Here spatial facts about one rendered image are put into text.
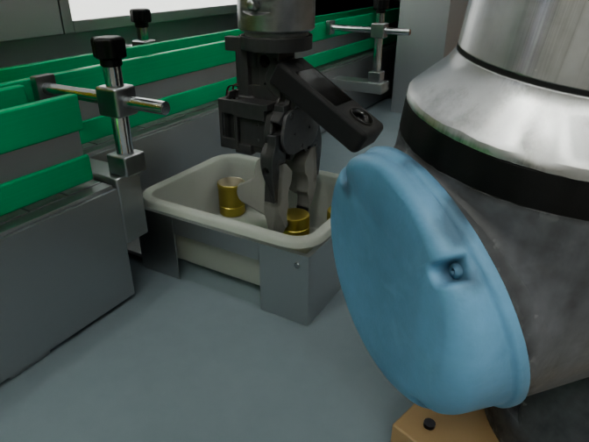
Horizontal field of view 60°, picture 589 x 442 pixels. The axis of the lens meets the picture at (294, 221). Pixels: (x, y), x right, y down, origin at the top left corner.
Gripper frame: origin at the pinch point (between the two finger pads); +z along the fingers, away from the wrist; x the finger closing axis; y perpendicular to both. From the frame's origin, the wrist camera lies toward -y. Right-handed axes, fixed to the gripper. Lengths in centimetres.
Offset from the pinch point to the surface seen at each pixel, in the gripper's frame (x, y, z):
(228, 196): -2.2, 11.2, 0.3
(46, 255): 23.3, 10.4, -4.1
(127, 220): 14.4, 10.6, -3.5
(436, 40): -71, 7, -11
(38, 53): 0.1, 41.3, -15.0
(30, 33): 2.6, 38.3, -18.1
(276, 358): 15.0, -7.2, 5.4
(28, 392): 29.0, 8.1, 5.5
